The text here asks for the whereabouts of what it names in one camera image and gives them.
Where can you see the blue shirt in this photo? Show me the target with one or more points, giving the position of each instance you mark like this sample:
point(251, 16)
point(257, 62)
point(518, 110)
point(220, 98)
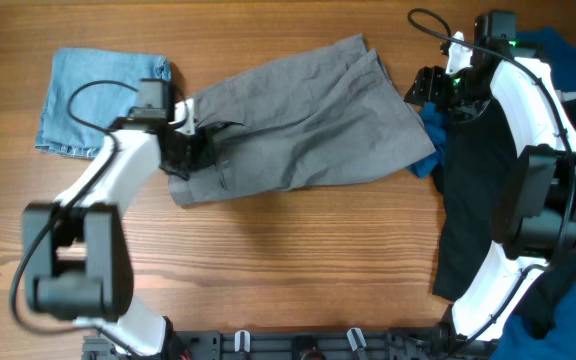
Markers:
point(507, 257)

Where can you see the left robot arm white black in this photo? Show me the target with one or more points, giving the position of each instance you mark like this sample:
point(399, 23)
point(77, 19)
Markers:
point(75, 272)

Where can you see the folded light blue jeans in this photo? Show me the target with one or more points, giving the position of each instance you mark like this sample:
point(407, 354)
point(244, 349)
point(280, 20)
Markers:
point(96, 86)

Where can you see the black garment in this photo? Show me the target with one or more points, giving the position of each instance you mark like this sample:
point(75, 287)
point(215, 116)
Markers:
point(479, 158)

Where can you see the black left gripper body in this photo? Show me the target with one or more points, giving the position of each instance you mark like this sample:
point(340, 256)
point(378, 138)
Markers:
point(187, 150)

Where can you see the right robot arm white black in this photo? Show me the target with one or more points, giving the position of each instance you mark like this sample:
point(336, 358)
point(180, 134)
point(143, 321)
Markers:
point(533, 224)

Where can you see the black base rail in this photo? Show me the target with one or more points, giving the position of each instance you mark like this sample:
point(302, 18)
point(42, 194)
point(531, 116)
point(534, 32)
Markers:
point(353, 344)

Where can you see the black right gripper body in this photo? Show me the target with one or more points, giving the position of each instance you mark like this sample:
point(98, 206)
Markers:
point(457, 92)

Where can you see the grey shorts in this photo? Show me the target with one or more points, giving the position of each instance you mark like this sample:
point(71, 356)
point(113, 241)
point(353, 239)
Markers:
point(330, 116)

